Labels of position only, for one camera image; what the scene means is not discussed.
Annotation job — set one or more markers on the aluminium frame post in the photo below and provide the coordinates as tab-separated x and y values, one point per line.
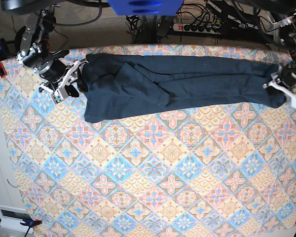
275	18

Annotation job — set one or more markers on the dark blue t-shirt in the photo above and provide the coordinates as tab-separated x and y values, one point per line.
121	86

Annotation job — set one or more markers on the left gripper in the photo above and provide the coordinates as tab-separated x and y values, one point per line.
284	80

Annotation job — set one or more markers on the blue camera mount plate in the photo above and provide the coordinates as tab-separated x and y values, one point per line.
146	7

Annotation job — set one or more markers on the white power strip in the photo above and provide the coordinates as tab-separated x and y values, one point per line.
207	29

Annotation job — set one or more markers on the black round stool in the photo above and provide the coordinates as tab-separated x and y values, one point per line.
18	38

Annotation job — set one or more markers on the patterned tablecloth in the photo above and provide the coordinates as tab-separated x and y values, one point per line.
217	171

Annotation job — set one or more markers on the blue orange clamp lower left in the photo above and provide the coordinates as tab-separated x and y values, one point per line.
27	223

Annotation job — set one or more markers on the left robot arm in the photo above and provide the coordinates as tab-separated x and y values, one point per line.
283	13

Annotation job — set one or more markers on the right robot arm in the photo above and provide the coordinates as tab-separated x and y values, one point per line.
34	48

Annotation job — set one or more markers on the white floor vent panel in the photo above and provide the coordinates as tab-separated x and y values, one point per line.
12	217

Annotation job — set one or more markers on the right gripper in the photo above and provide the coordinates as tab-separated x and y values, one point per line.
62	81

